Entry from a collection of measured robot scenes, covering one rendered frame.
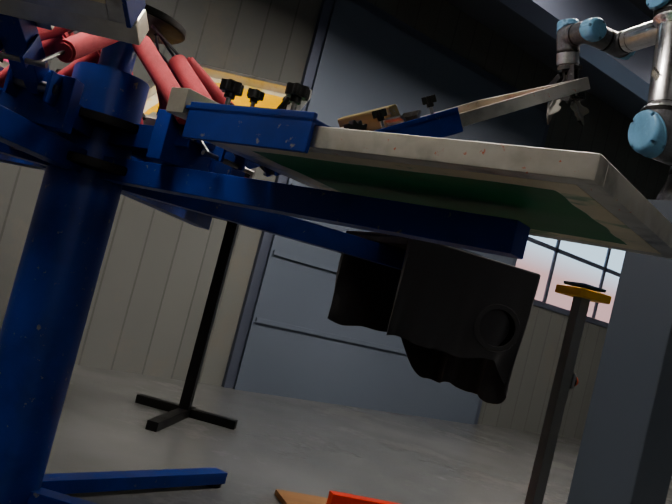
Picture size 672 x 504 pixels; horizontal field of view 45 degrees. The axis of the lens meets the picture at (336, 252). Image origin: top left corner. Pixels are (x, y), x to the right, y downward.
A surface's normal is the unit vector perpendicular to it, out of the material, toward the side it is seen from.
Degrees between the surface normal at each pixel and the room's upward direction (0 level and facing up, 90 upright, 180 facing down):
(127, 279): 90
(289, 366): 90
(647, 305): 90
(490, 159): 90
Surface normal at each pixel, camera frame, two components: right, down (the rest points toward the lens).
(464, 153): -0.56, -0.19
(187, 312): 0.62, 0.11
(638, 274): -0.75, -0.23
